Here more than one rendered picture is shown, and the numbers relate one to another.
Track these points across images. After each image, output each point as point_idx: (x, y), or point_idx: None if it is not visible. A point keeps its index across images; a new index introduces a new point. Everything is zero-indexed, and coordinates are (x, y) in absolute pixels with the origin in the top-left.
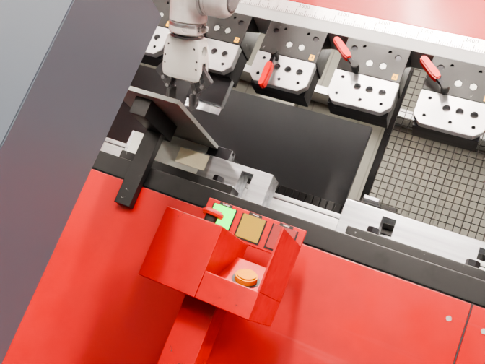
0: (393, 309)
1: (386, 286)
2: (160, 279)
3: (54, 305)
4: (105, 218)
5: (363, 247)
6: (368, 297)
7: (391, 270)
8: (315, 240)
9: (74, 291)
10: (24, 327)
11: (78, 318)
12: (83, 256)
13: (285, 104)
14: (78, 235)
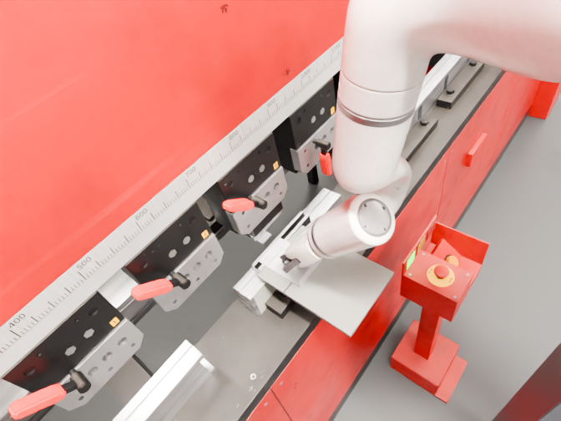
0: (432, 181)
1: (429, 179)
2: (457, 310)
3: (328, 367)
4: (326, 332)
5: (422, 179)
6: (425, 190)
7: (430, 172)
8: (407, 201)
9: (332, 353)
10: (322, 385)
11: (340, 350)
12: (327, 348)
13: None
14: (319, 353)
